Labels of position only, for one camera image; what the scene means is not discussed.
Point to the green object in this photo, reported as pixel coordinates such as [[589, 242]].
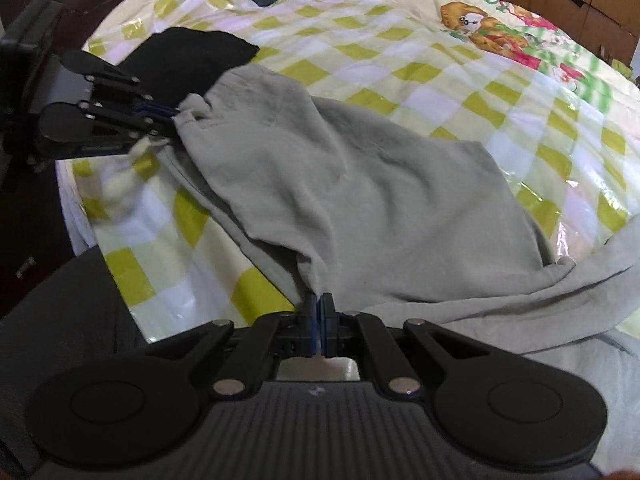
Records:
[[625, 70]]

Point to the black folded cloth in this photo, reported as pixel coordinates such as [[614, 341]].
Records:
[[190, 55]]

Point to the cartoon printed blanket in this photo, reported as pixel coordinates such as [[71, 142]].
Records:
[[475, 20]]

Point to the green checked plastic sheet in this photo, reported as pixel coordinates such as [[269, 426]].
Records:
[[400, 60]]

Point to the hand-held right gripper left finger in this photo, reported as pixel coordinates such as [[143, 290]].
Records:
[[312, 327]]

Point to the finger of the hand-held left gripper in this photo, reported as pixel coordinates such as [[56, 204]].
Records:
[[120, 87], [125, 120]]

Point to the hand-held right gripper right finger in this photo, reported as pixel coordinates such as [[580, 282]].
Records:
[[326, 327]]

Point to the grey pants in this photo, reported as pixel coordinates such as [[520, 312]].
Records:
[[360, 195]]

